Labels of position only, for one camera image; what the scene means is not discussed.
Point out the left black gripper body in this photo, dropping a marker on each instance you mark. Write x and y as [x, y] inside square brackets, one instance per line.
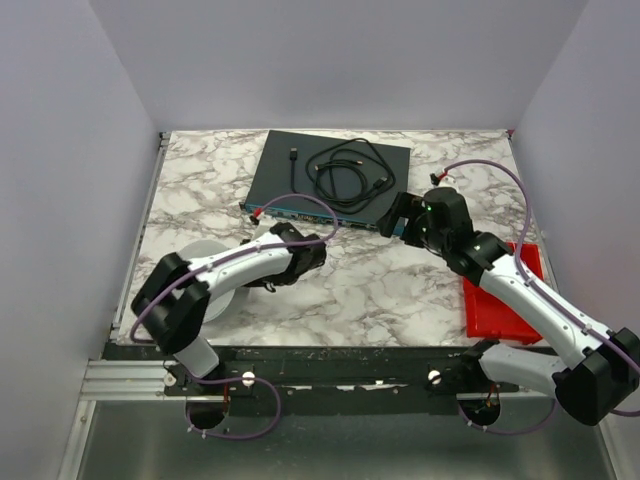
[310, 255]

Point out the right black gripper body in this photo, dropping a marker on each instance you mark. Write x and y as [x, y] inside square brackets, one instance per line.
[396, 217]

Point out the grey cable spool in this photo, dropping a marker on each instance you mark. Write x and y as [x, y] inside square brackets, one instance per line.
[224, 301]

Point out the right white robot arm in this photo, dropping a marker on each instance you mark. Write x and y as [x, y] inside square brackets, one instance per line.
[593, 368]

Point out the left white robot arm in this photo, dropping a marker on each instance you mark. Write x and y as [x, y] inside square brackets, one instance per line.
[181, 294]

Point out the red plastic tray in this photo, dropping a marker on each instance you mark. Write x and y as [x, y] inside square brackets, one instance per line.
[489, 318]

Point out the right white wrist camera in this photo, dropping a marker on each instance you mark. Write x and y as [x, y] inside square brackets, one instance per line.
[442, 179]

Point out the dark network switch box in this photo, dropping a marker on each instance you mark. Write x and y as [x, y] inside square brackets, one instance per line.
[356, 178]

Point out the aluminium frame rail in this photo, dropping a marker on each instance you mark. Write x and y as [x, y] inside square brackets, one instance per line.
[123, 303]

